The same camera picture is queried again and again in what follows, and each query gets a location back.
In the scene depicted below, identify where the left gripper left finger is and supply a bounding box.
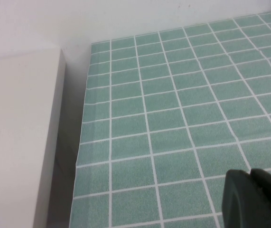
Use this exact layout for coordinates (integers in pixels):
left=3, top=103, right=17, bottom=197
left=222, top=169, right=271, bottom=228

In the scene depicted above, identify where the green tile-pattern tablecloth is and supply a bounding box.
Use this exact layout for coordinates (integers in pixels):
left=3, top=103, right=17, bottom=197
left=70, top=11, right=271, bottom=228

